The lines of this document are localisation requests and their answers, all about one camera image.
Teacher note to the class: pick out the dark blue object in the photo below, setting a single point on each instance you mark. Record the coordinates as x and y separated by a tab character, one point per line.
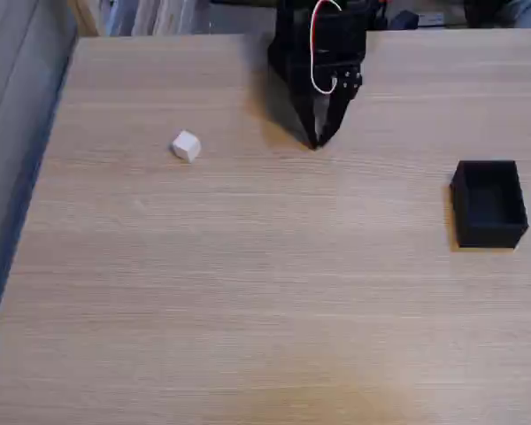
403	20

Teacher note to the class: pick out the black open box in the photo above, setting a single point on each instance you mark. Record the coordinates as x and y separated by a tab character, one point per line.
489	208

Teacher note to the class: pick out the stack of pale boards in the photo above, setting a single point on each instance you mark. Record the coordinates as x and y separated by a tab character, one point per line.
159	17

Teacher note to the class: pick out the light wooden frame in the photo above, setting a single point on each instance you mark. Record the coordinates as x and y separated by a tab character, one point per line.
85	17

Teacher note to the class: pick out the white block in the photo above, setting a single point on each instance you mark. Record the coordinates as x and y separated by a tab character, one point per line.
187	146

